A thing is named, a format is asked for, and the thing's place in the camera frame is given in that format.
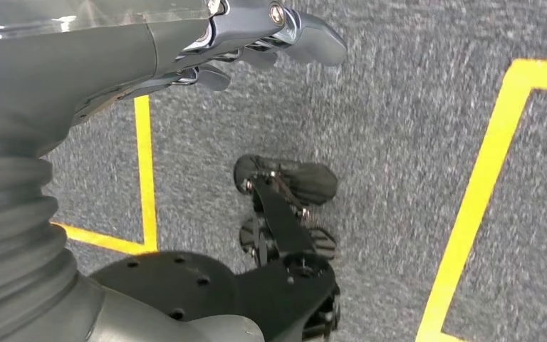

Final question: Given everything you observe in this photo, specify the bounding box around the yellow floor tape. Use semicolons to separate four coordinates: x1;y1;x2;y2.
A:
51;94;160;257
415;58;547;342

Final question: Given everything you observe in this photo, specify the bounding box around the black perforated round plate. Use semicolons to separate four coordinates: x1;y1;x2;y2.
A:
89;251;242;323

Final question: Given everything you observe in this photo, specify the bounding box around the black robot leg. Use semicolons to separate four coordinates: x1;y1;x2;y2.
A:
235;172;341;342

